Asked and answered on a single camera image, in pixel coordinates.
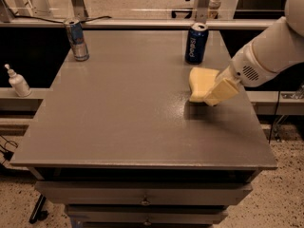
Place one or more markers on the grey drawer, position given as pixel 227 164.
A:
pixel 145 215
pixel 143 193

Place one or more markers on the grey lower drawer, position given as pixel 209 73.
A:
pixel 145 215

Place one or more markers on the yellow sponge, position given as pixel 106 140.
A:
pixel 201 80

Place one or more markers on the blue pepsi can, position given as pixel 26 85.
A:
pixel 196 43

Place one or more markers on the red bull can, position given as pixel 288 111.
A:
pixel 76 39

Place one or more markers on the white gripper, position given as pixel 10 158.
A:
pixel 243 67

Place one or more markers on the black table leg foot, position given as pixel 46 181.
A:
pixel 38 212

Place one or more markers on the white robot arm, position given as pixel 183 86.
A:
pixel 275 49

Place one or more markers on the grey upper drawer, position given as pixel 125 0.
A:
pixel 143 193

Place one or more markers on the white pump bottle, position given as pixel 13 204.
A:
pixel 18 82

